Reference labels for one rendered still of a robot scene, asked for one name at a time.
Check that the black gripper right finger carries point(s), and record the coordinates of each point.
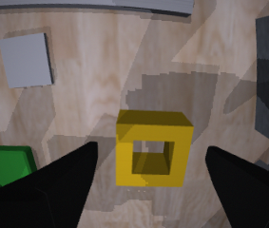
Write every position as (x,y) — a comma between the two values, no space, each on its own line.
(242,187)

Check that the yellow square nut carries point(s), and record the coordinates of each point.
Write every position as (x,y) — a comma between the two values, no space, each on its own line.
(165,169)

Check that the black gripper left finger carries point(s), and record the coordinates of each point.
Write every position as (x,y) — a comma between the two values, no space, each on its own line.
(53,196)

